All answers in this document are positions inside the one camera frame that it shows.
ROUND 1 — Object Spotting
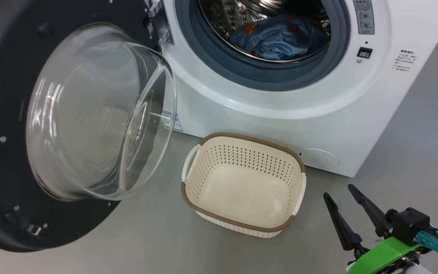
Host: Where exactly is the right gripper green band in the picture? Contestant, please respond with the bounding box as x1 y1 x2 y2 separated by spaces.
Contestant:
323 184 423 274

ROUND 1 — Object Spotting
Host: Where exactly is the black round glass washer door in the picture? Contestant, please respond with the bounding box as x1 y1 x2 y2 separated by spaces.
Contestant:
0 0 178 252

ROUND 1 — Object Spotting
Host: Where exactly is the cream perforated laundry basket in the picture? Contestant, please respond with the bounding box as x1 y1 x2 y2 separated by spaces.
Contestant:
181 132 307 239

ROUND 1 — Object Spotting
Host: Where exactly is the white front-load washing machine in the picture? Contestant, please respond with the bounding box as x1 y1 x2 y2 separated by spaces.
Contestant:
158 0 438 178

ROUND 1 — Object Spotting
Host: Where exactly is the grey rubber door gasket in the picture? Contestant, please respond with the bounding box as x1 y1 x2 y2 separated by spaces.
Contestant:
175 0 351 92

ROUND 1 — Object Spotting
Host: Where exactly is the metal door hinge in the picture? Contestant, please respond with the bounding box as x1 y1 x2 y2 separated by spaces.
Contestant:
143 0 174 48

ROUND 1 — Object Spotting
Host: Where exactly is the round white filter cover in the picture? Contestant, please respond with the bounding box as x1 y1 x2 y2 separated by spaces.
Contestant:
300 148 340 168

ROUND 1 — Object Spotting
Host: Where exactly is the black text warning sticker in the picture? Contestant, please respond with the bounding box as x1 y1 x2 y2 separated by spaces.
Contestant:
392 49 416 73

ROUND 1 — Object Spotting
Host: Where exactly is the grey instruction sticker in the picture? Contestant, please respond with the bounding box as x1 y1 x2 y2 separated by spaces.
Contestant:
353 0 375 35

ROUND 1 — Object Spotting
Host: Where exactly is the blue energy label sticker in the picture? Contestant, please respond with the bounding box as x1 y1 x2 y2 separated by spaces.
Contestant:
162 110 184 132

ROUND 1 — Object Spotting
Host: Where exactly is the perforated steel washer drum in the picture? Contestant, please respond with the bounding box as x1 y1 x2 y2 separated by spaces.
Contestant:
198 0 332 64

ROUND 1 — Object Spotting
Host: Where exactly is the teal cable connector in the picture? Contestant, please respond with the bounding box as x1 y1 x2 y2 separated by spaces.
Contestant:
417 230 438 260

